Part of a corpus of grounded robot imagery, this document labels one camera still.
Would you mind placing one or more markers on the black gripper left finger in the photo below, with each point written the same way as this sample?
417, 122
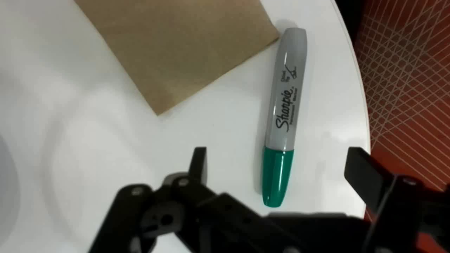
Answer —
199, 163

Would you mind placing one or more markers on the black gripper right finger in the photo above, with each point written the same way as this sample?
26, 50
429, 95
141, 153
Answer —
367, 175

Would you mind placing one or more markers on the green cap grey Sharpie marker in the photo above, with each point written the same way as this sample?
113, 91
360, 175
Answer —
284, 107

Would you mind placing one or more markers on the orange patterned sofa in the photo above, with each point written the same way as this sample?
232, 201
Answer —
412, 92

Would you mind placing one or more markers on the small brown paper sheet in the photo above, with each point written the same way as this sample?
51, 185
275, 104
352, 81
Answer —
180, 49

